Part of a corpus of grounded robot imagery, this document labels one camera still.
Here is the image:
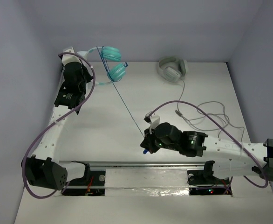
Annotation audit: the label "teal cat-ear headphones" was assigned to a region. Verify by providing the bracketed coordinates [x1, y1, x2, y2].
[78, 46, 128, 85]

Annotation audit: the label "white foam cover panel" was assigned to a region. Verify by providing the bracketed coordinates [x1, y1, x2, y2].
[104, 168, 189, 197]

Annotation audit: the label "grey white headphones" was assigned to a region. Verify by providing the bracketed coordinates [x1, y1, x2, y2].
[157, 56, 189, 83]

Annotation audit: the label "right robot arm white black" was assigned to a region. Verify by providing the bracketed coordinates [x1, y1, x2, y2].
[140, 122, 273, 183]

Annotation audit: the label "thin blue headphone cable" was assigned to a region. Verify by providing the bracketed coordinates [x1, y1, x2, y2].
[96, 45, 149, 154]

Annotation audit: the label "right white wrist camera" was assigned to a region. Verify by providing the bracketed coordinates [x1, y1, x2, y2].
[144, 112, 160, 130]

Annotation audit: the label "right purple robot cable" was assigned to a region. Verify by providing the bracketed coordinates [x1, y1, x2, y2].
[145, 100, 269, 196]

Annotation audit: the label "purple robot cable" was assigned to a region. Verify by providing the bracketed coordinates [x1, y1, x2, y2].
[145, 100, 269, 196]
[21, 53, 96, 199]

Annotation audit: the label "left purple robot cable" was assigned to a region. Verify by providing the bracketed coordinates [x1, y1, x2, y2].
[21, 53, 96, 199]

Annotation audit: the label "aluminium mounting rail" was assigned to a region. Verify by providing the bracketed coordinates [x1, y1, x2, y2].
[82, 161, 205, 170]

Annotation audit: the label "left aluminium side rail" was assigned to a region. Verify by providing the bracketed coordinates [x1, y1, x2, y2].
[57, 64, 65, 94]

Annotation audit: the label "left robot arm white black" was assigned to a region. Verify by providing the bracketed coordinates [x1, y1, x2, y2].
[24, 62, 93, 190]

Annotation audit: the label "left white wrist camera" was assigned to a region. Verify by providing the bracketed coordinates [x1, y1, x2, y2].
[59, 47, 80, 66]

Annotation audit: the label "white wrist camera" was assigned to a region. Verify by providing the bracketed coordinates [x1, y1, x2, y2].
[144, 112, 160, 130]
[59, 47, 80, 66]

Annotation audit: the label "grey headphone cable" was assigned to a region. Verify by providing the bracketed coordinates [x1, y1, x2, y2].
[175, 79, 246, 138]

